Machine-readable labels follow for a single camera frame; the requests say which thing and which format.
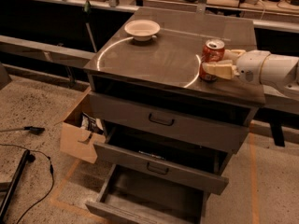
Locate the white paper bowl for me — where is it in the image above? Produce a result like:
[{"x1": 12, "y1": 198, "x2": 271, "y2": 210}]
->
[{"x1": 124, "y1": 20, "x2": 160, "y2": 41}]

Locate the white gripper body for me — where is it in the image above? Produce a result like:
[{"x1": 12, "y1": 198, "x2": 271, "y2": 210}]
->
[{"x1": 236, "y1": 50, "x2": 270, "y2": 85}]

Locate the grey middle drawer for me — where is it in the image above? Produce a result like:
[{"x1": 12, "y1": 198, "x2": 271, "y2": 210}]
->
[{"x1": 94, "y1": 126, "x2": 228, "y2": 195}]

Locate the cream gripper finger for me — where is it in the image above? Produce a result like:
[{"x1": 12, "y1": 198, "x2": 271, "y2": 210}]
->
[
  {"x1": 222, "y1": 49, "x2": 245, "y2": 61},
  {"x1": 202, "y1": 60, "x2": 239, "y2": 79}
]

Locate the grey metal drawer cabinet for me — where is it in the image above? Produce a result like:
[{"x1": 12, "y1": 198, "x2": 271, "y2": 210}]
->
[{"x1": 83, "y1": 6, "x2": 266, "y2": 224}]

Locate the green handled tool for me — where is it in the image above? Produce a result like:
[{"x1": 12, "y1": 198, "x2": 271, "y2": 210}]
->
[{"x1": 82, "y1": 0, "x2": 97, "y2": 52}]

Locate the grey drawer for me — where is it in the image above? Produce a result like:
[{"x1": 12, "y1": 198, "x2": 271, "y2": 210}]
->
[
  {"x1": 86, "y1": 165, "x2": 205, "y2": 224},
  {"x1": 94, "y1": 126, "x2": 228, "y2": 195},
  {"x1": 89, "y1": 91, "x2": 249, "y2": 153}
]

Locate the grey bottom drawer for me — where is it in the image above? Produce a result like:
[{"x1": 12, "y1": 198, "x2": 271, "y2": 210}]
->
[{"x1": 86, "y1": 165, "x2": 205, "y2": 224}]

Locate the grey top drawer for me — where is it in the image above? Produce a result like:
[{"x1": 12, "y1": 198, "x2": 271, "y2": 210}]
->
[{"x1": 89, "y1": 91, "x2": 249, "y2": 153}]

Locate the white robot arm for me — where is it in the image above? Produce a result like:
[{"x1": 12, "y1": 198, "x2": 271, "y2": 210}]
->
[{"x1": 201, "y1": 49, "x2": 299, "y2": 100}]

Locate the black handled floor tool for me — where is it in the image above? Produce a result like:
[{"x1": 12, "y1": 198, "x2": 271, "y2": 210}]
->
[{"x1": 0, "y1": 126, "x2": 45, "y2": 135}]

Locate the black pole on floor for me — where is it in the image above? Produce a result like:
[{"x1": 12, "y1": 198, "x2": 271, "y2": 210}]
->
[{"x1": 0, "y1": 150, "x2": 31, "y2": 224}]

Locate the brown cardboard box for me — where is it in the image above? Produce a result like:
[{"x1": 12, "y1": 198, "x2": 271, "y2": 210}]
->
[{"x1": 60, "y1": 88, "x2": 105, "y2": 163}]

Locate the red coke can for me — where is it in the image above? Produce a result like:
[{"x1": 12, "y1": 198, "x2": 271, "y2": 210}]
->
[{"x1": 199, "y1": 38, "x2": 225, "y2": 82}]

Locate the black cable on floor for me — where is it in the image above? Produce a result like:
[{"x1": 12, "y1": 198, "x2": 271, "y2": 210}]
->
[{"x1": 0, "y1": 143, "x2": 56, "y2": 224}]

